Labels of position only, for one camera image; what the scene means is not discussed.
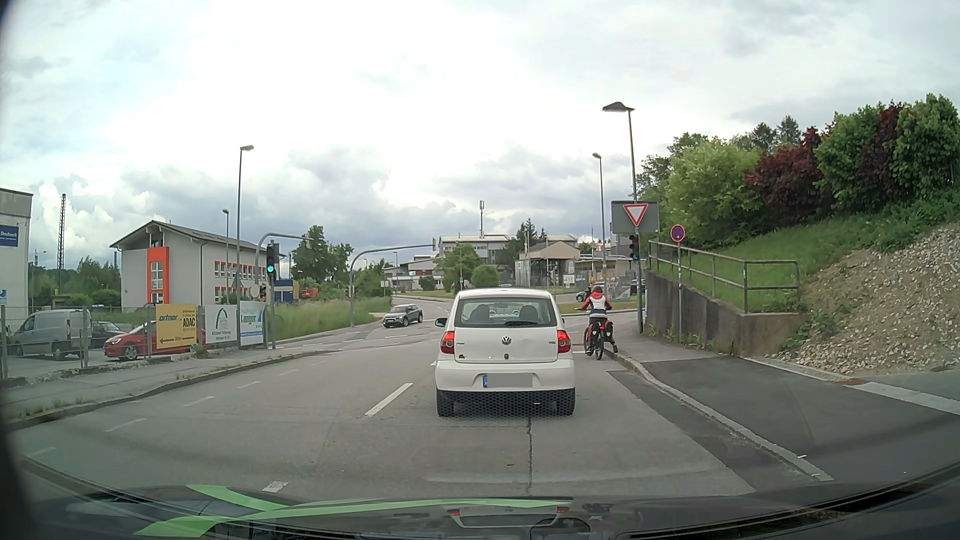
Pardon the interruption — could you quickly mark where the lattice pylon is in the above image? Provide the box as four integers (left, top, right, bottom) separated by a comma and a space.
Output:
55, 192, 68, 295

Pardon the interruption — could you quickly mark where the group of green trees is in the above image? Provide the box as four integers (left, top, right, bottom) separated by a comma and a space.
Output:
28, 256, 123, 309

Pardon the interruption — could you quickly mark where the grey building with orange stripe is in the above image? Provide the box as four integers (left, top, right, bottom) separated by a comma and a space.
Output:
109, 219, 288, 312

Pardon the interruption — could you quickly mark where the white hatchback car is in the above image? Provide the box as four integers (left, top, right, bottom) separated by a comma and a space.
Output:
434, 288, 577, 418

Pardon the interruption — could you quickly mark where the metal railing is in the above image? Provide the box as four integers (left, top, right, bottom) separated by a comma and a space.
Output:
648, 239, 801, 315

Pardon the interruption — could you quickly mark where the red car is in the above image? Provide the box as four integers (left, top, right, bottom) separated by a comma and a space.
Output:
103, 321, 198, 362

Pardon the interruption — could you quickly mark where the group of buildings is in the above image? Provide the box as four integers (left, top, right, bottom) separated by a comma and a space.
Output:
382, 233, 639, 294

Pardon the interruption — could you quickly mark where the white and blue billboard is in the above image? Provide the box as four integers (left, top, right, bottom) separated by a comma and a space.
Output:
239, 300, 266, 348

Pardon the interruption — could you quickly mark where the give way sign with traffic light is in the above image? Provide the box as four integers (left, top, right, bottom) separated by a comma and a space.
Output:
609, 199, 661, 335

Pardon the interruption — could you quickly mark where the white building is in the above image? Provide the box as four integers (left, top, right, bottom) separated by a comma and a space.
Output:
0, 187, 34, 330

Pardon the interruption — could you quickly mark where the person on bicycle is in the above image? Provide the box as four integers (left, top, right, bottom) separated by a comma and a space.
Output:
579, 284, 620, 362

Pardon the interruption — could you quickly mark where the grass bank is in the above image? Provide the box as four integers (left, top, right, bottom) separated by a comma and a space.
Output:
654, 196, 960, 315

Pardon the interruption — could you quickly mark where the yellow billboard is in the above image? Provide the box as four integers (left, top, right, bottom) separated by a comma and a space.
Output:
154, 303, 199, 351

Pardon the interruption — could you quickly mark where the car's own bonnet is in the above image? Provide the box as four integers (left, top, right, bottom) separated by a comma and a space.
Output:
15, 459, 960, 540

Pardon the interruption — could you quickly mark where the gravel bank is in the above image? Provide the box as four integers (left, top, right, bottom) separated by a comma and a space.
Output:
774, 222, 960, 377

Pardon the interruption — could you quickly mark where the row of bushes and trees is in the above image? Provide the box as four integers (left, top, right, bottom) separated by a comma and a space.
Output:
636, 93, 960, 250

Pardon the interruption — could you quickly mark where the no parking sign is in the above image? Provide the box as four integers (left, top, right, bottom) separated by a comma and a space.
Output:
669, 223, 687, 345

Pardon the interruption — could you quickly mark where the grey asphalt road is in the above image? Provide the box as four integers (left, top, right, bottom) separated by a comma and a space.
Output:
10, 294, 835, 502

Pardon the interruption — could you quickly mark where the grey pavement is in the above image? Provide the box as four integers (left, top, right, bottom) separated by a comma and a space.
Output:
0, 321, 376, 426

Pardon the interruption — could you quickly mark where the wire fence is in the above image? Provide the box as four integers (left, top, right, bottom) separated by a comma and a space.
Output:
0, 303, 155, 381

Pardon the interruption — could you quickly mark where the grey van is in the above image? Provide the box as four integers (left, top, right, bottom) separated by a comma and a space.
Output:
7, 309, 93, 359

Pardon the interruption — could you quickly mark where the green tree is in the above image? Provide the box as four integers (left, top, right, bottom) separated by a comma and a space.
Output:
290, 225, 355, 286

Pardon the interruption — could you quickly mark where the concrete retaining wall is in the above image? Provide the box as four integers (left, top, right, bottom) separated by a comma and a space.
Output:
644, 269, 810, 358

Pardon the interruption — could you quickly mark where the dark grey car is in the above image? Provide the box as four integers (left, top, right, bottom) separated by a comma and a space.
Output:
381, 303, 424, 329

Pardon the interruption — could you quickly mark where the dark asphalt pavement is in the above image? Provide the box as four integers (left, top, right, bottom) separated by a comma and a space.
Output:
609, 310, 960, 486

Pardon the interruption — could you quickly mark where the tall lamp post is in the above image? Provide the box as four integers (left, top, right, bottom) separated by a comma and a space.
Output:
591, 152, 607, 285
234, 144, 255, 304
601, 101, 640, 204

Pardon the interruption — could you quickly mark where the tall grass verge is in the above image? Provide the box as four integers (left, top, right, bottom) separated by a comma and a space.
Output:
264, 296, 393, 343

